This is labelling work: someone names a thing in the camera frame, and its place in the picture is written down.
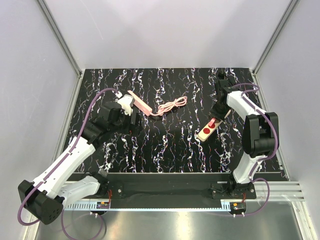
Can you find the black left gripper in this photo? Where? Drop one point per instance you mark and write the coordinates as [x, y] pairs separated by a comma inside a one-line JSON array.
[[135, 128]]

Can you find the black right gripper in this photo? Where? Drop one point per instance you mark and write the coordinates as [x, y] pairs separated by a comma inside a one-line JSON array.
[[214, 114]]

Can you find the pink power strip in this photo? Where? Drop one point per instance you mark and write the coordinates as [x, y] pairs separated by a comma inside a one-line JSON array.
[[140, 104]]

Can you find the beige red power strip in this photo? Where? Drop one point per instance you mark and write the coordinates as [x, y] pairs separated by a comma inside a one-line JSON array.
[[206, 131]]

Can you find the pink square socket adapter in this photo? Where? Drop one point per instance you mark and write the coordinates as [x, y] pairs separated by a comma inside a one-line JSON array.
[[211, 124]]

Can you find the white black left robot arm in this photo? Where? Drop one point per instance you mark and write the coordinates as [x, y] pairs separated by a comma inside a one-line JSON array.
[[46, 196]]

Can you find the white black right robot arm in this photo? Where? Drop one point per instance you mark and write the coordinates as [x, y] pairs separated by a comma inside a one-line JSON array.
[[260, 139]]

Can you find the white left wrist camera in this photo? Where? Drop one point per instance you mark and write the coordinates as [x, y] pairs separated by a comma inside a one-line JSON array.
[[126, 101]]

